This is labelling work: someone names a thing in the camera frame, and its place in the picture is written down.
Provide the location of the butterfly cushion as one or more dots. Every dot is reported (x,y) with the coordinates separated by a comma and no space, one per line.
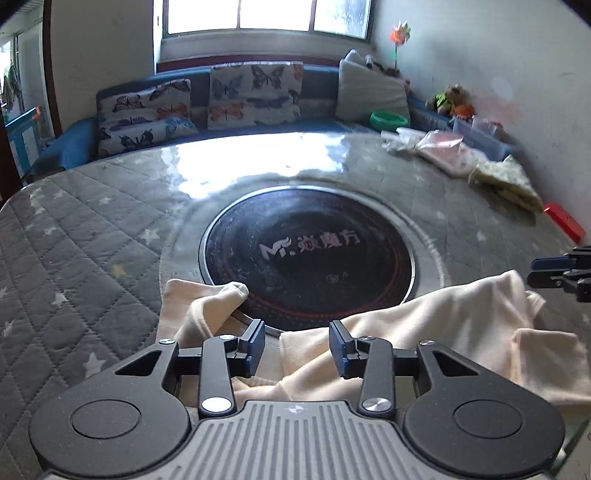
(136,120)
(254,94)

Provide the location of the white plush toy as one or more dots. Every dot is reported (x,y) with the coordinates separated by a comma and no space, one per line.
(354,56)

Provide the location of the right butterfly cushion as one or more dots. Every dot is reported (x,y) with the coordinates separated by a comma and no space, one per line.
(254,94)

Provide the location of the clear plastic storage box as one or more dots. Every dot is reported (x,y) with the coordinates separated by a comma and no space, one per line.
(493,148)

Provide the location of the window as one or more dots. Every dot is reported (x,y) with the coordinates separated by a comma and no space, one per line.
(349,18)

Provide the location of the folded yellow green blanket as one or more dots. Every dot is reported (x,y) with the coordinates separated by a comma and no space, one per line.
(509,180)

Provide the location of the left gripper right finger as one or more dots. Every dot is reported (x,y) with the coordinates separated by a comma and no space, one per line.
(455,414)

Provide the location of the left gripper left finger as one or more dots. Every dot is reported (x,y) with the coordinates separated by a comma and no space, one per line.
(129,418)

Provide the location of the blue cabinet in doorway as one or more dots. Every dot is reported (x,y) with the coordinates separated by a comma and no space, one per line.
(24,139)

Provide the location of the colourful paper pinwheel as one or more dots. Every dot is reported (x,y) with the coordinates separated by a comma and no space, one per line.
(399,36)

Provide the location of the teddy bear toy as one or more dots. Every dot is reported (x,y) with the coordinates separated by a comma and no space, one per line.
(453,102)

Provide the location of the cream sweatshirt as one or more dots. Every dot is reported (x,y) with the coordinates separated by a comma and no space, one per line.
(489,321)

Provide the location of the green plastic bowl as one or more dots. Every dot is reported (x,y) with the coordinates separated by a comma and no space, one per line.
(383,120)

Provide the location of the red plastic stool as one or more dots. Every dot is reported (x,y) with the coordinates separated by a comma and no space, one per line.
(565,221)

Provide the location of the pink white packaged garment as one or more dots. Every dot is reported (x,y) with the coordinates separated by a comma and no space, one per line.
(445,150)

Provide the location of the round black induction cooktop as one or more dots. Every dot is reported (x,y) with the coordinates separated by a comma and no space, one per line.
(308,255)

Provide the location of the grey pillow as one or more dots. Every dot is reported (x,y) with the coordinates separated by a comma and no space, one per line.
(362,91)

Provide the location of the blue sofa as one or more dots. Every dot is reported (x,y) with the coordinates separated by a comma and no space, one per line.
(79,144)

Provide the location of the grey quilted star table mat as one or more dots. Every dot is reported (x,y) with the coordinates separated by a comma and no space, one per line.
(86,253)

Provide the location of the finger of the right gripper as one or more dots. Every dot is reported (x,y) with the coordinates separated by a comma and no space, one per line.
(577,258)
(575,281)

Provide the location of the left butterfly cushion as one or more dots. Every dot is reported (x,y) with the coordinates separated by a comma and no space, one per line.
(136,120)

